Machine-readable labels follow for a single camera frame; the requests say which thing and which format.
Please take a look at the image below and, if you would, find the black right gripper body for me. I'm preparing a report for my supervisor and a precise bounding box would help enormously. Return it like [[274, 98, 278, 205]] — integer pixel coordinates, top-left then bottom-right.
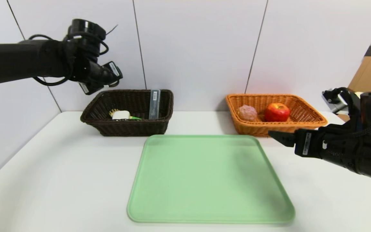
[[294, 125, 347, 167]]

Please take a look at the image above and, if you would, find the red apple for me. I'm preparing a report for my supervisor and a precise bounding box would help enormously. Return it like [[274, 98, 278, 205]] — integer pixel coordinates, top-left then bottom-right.
[[264, 103, 290, 122]]

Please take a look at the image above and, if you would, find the pink yellow bread bun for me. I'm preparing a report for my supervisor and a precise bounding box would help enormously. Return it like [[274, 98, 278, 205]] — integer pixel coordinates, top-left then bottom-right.
[[239, 105, 257, 121]]

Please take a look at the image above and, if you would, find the grey transparent pencil lead case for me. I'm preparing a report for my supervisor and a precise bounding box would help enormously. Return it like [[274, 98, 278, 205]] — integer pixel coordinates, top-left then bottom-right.
[[149, 89, 161, 120]]

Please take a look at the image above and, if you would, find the yellow green pasta fork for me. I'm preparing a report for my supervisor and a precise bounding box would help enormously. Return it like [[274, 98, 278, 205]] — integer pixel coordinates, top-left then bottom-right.
[[109, 109, 143, 121]]

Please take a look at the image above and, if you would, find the orange wicker basket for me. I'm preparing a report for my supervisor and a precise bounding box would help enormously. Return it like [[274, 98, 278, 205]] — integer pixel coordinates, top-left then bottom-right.
[[225, 93, 328, 138]]

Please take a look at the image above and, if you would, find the dark brown wicker basket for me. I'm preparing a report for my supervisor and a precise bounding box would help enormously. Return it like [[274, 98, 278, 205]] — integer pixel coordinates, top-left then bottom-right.
[[81, 89, 174, 137]]

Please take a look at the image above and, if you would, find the light green plastic tray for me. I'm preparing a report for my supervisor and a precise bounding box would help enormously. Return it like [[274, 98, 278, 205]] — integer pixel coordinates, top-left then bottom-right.
[[127, 134, 295, 224]]

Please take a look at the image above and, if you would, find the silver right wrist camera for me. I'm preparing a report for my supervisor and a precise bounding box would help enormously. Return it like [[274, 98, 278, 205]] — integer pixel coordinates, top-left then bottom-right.
[[322, 90, 348, 114]]

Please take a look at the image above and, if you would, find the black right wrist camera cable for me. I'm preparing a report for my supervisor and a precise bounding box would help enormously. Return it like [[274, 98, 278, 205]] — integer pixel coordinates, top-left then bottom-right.
[[331, 87, 361, 113]]

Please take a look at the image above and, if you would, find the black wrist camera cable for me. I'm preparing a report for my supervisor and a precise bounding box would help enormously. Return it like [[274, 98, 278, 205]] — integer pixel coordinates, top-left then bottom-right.
[[331, 87, 361, 113], [28, 32, 109, 87]]

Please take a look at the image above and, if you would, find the black left wrist camera cable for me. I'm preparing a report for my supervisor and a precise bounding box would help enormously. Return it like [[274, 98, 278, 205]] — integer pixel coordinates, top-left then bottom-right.
[[28, 32, 109, 87]]

